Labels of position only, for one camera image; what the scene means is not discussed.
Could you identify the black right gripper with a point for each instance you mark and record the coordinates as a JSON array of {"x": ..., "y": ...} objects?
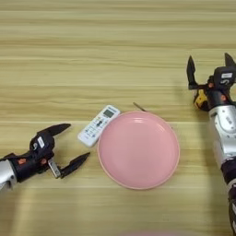
[{"x": 219, "y": 98}]

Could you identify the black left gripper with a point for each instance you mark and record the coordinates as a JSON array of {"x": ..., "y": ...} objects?
[{"x": 29, "y": 164}]

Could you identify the yellow black tape measure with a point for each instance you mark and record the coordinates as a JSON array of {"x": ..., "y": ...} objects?
[{"x": 201, "y": 99}]

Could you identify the white remote control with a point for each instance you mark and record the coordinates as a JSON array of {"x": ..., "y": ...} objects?
[{"x": 96, "y": 126}]

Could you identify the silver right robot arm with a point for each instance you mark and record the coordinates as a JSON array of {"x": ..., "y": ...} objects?
[{"x": 226, "y": 129}]

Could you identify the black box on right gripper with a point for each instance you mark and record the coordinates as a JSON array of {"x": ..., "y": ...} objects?
[{"x": 224, "y": 78}]

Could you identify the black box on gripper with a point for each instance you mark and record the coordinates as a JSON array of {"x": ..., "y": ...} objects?
[
  {"x": 224, "y": 78},
  {"x": 41, "y": 144}
]

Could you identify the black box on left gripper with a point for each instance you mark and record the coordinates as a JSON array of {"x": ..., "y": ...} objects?
[{"x": 41, "y": 144}]

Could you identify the pink round plate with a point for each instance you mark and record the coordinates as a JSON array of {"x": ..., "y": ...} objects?
[{"x": 138, "y": 153}]

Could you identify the thin wooden stick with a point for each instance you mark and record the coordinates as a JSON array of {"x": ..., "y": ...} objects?
[{"x": 139, "y": 106}]

